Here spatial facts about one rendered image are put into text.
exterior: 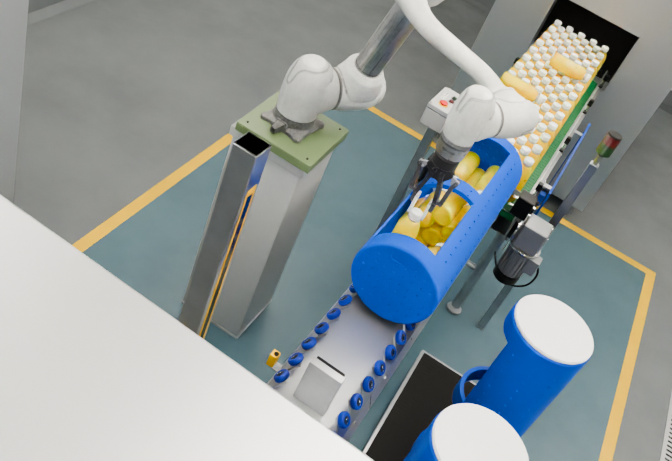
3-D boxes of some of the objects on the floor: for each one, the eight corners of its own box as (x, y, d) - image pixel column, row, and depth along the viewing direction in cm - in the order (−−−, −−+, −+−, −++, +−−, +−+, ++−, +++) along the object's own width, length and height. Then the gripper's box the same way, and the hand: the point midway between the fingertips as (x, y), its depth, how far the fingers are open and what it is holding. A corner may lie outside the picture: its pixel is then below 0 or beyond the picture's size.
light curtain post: (114, 529, 259) (232, 141, 153) (126, 515, 263) (249, 130, 157) (128, 540, 257) (257, 157, 151) (139, 526, 262) (273, 145, 156)
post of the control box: (353, 274, 387) (432, 118, 325) (357, 270, 390) (435, 114, 328) (360, 278, 387) (440, 123, 324) (363, 274, 390) (443, 119, 327)
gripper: (418, 142, 210) (387, 204, 225) (470, 174, 207) (435, 235, 222) (428, 132, 216) (397, 193, 230) (479, 163, 213) (444, 223, 227)
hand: (420, 205), depth 224 cm, fingers closed on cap, 4 cm apart
